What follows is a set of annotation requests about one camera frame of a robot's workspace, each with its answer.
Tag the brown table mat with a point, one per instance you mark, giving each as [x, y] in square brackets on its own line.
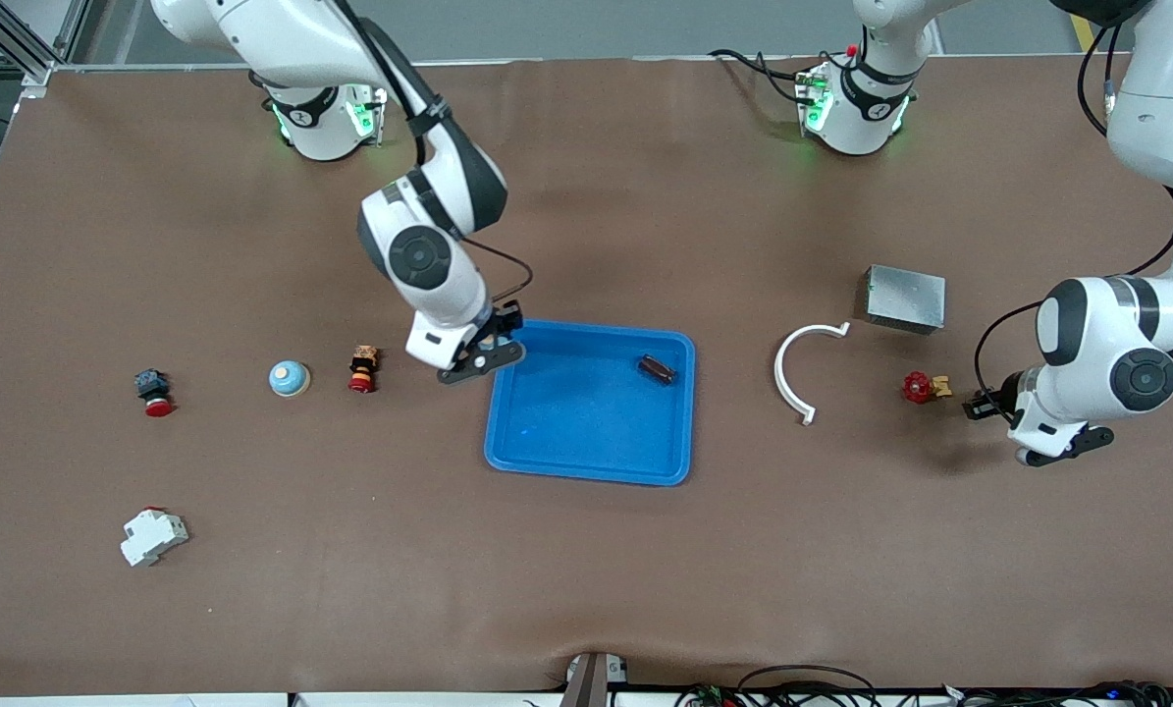
[586, 570]

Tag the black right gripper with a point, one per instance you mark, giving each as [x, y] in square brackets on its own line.
[501, 324]

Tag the grey metal bracket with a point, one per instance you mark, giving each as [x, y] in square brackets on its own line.
[591, 687]

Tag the aluminium frame post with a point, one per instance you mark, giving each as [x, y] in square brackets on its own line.
[36, 74]

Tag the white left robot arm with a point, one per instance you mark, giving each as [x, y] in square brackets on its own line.
[1146, 378]

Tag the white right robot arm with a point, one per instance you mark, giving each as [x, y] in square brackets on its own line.
[419, 257]

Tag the grey metal box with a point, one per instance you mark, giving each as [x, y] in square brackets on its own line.
[905, 299]

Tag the blue plastic tray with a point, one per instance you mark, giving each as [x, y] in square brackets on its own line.
[586, 422]

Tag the white curved plastic strip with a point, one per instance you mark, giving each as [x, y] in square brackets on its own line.
[778, 373]

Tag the black terminal block component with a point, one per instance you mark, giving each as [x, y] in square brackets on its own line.
[988, 403]

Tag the white circuit breaker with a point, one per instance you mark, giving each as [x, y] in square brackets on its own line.
[153, 536]

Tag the brown electrolytic capacitor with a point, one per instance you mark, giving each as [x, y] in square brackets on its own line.
[657, 369]

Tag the red orange emergency stop button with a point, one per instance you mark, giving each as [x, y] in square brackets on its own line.
[362, 369]

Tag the red push button black body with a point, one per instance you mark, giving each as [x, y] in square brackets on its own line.
[154, 391]

